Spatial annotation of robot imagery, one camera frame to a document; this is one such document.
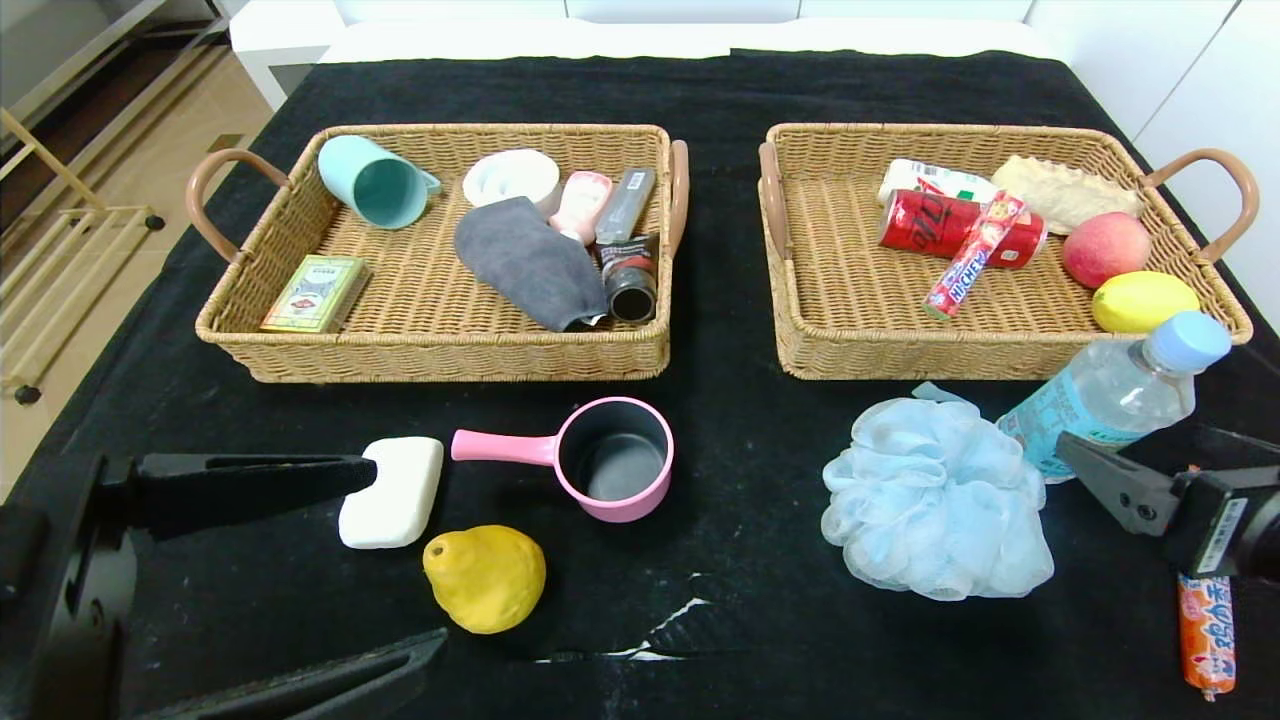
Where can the wooden rack on wheels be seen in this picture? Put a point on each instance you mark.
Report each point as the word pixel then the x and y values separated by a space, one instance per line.
pixel 28 394

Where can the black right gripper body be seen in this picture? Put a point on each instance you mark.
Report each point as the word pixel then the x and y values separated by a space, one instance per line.
pixel 1222 527

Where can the pink and white small bottle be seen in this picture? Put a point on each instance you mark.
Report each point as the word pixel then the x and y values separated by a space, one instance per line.
pixel 583 205

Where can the red cola can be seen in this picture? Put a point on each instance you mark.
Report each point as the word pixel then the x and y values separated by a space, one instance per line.
pixel 920 225

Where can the white soap bar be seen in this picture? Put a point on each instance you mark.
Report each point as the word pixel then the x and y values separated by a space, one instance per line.
pixel 400 500

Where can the yellow pear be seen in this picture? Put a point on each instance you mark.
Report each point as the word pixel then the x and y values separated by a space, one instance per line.
pixel 487 580

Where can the yellow lemon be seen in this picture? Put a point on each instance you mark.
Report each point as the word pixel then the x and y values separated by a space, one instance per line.
pixel 1145 303

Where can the green card box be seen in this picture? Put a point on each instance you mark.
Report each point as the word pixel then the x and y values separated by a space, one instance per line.
pixel 318 295

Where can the red Hi-Chew candy stick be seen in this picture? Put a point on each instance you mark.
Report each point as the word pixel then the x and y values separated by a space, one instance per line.
pixel 970 260

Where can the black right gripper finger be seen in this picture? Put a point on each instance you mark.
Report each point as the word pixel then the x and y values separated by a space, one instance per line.
pixel 1125 490

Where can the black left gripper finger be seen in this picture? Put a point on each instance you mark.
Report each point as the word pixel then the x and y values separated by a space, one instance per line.
pixel 250 490
pixel 340 685

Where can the teal plastic cup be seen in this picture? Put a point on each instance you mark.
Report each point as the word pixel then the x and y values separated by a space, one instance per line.
pixel 375 185

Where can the light blue bath pouf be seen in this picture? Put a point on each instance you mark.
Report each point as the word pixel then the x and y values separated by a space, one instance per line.
pixel 935 500

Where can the black and red tube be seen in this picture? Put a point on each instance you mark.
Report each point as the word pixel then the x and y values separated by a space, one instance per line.
pixel 630 285

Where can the white side cabinet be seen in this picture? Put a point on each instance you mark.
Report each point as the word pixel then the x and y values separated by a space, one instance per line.
pixel 285 30

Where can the white round dish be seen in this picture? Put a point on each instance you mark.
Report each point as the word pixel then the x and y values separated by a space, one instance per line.
pixel 510 180

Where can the grey cloth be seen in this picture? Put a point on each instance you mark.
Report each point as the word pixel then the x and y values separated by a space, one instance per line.
pixel 530 265

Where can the clear water bottle blue cap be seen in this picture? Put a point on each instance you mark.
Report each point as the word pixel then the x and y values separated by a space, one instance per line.
pixel 1100 400

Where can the orange sausage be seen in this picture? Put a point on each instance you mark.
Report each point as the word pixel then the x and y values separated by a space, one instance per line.
pixel 1205 640

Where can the red peach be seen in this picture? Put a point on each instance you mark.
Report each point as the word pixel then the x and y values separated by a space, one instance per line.
pixel 1105 250

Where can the white snack packet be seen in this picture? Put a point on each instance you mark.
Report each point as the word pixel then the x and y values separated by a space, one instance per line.
pixel 930 180

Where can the grey tube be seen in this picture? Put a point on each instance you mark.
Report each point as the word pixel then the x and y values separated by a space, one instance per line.
pixel 627 205

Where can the brown low shelf unit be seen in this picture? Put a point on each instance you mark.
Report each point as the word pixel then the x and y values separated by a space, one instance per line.
pixel 120 70

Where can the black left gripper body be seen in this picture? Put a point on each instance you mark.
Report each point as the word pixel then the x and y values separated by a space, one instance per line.
pixel 95 600

